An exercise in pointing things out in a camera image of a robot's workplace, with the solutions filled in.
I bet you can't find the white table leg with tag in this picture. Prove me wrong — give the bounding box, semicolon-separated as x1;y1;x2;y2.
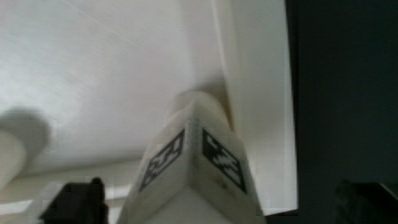
118;91;267;224

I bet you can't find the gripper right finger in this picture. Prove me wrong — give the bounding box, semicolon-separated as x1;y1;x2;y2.
335;180;398;224

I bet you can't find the white square tabletop part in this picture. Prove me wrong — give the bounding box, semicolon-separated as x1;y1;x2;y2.
0;0;299;224

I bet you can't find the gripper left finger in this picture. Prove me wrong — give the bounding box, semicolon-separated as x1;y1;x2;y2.
40;177;109;224

